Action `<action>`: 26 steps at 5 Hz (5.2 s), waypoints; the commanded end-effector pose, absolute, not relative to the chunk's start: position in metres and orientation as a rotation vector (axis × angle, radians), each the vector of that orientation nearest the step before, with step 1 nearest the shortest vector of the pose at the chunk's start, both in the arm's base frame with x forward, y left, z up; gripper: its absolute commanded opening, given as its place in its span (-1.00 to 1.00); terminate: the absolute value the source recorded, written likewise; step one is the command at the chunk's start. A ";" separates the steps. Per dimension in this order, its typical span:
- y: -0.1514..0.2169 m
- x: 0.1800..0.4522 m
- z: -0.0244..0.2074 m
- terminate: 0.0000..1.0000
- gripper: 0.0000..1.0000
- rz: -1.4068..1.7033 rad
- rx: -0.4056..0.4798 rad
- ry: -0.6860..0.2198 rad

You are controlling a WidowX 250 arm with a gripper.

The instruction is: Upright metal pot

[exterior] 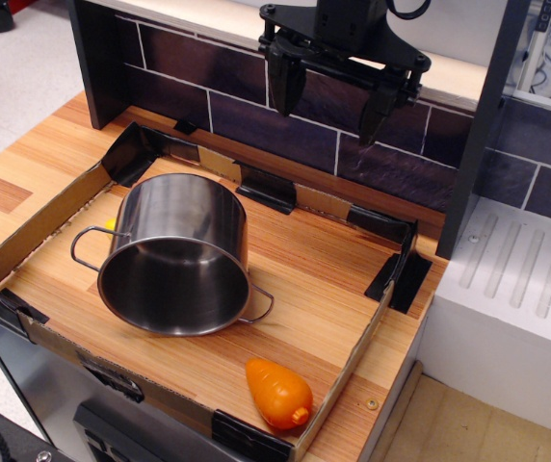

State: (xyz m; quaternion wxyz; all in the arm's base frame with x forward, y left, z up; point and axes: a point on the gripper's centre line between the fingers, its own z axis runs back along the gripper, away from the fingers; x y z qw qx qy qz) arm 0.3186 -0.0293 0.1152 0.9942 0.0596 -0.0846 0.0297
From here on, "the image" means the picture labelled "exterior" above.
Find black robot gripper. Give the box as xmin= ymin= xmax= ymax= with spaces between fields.
xmin=259 ymin=1 xmax=431 ymax=146

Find stainless steel pot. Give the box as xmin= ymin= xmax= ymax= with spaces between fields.
xmin=92 ymin=173 xmax=275 ymax=337

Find cardboard fence with black tape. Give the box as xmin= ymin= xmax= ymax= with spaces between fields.
xmin=0 ymin=124 xmax=433 ymax=461

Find dark grey left shelf panel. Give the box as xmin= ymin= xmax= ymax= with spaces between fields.
xmin=67 ymin=0 xmax=130 ymax=130

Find yellow plastic toy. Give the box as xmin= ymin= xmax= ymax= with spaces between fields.
xmin=105 ymin=218 xmax=117 ymax=231

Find white toy sink drainboard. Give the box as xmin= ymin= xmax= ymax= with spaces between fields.
xmin=418 ymin=198 xmax=551 ymax=429

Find orange plastic carrot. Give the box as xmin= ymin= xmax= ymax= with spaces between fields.
xmin=246 ymin=358 xmax=313 ymax=430

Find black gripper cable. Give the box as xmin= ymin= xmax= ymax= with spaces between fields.
xmin=384 ymin=0 xmax=432 ymax=21

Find dark grey shelf post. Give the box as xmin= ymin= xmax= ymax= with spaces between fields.
xmin=436 ymin=1 xmax=530 ymax=260

